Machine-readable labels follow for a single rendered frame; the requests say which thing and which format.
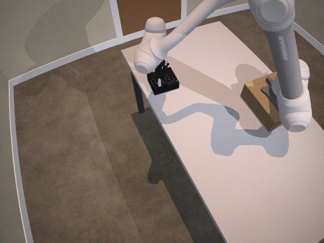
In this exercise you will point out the black lighting desk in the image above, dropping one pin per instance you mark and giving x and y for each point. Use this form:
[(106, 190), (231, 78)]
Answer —
[(168, 82)]

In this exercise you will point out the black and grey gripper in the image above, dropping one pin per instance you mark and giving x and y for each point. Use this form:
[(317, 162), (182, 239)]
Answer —
[(158, 73)]

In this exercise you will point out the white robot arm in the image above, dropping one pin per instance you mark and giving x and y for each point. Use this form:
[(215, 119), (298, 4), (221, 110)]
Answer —
[(288, 92)]

